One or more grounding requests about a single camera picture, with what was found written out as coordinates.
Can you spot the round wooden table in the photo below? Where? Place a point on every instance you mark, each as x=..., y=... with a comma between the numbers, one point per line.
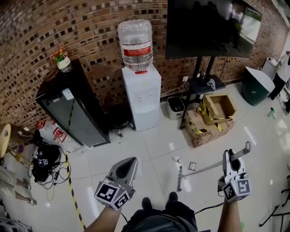
x=4, y=140

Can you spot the black chair base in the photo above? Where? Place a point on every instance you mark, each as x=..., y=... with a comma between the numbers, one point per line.
x=121, y=125

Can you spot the black television stand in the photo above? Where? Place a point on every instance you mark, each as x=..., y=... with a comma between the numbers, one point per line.
x=204, y=87

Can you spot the open cardboard box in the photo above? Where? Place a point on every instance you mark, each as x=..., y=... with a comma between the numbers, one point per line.
x=218, y=106

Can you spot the white wall socket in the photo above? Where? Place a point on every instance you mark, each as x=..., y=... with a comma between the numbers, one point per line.
x=185, y=78

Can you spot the person's right forearm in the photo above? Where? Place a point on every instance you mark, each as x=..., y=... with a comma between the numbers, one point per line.
x=228, y=217

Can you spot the green bin white lid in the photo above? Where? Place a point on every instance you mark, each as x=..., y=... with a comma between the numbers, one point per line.
x=254, y=90

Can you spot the large black television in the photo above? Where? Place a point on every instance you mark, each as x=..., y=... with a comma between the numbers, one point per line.
x=204, y=29

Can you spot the person's left forearm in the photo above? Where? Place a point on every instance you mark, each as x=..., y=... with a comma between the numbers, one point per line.
x=102, y=219

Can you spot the black glass-door fridge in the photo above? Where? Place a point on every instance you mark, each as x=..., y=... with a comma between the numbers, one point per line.
x=74, y=113

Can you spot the potted flowers white pot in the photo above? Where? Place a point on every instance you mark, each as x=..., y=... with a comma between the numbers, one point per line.
x=63, y=63

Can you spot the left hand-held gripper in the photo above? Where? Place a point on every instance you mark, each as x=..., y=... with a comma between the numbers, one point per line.
x=108, y=194

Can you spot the yellow black floor tape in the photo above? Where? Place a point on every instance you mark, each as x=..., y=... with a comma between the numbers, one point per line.
x=72, y=192

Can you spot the white water dispenser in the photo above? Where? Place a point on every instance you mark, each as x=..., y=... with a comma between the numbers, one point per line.
x=142, y=102

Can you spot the white sink cabinet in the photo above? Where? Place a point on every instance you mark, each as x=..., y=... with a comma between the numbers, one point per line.
x=269, y=65

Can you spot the black tripod stand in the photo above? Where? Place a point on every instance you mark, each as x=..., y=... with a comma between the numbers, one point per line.
x=269, y=215

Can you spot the black bag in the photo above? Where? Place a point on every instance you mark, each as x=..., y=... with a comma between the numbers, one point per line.
x=46, y=154

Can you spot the small grey waste bin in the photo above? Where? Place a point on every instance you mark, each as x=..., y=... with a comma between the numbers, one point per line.
x=175, y=108

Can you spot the white plastic bag red print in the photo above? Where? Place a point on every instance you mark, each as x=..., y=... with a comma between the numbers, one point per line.
x=52, y=136

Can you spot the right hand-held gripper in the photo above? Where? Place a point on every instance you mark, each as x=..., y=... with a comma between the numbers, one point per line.
x=238, y=188

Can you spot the person's black clothing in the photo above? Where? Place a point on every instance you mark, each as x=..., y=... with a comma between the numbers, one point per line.
x=158, y=222

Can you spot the clear water bottle red label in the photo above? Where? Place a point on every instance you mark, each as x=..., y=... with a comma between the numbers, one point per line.
x=136, y=45

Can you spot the green spray bottle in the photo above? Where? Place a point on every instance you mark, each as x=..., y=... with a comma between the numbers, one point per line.
x=271, y=112

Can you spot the grey broom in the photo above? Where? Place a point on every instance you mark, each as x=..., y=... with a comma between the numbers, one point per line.
x=179, y=180

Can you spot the black and white patterned object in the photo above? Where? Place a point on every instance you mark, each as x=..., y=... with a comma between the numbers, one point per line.
x=211, y=84

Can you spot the person's black shoe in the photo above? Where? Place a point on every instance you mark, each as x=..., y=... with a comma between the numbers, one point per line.
x=147, y=203
x=173, y=196

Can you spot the large taped cardboard box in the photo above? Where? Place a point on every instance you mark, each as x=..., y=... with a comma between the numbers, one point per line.
x=204, y=133

